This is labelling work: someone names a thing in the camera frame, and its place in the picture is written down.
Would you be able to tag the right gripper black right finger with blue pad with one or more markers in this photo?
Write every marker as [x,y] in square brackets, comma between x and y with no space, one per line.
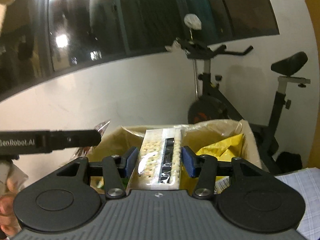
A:
[202,167]

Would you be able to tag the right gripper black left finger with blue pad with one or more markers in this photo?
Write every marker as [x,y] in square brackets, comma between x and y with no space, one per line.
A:
[116,168]

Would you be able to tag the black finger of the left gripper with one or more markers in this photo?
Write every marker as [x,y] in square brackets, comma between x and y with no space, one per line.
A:
[36,142]

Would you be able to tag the yellow snack bag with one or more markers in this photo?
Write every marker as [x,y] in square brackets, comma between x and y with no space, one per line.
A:
[223,150]

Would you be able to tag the clear red-trimmed snack wrapper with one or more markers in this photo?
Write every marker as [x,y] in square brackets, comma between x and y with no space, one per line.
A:
[90,140]

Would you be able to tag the clear cracker packet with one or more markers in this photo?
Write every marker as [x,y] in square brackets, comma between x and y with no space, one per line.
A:
[158,164]

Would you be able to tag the person's hand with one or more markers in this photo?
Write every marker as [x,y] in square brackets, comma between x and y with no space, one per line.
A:
[12,182]

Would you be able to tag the brown cardboard box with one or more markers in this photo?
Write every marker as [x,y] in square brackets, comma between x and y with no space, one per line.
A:
[195,136]

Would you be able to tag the black exercise bike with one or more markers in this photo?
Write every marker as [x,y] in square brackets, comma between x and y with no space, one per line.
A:
[211,103]

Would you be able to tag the dark glass window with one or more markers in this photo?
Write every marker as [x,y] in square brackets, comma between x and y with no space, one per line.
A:
[43,39]

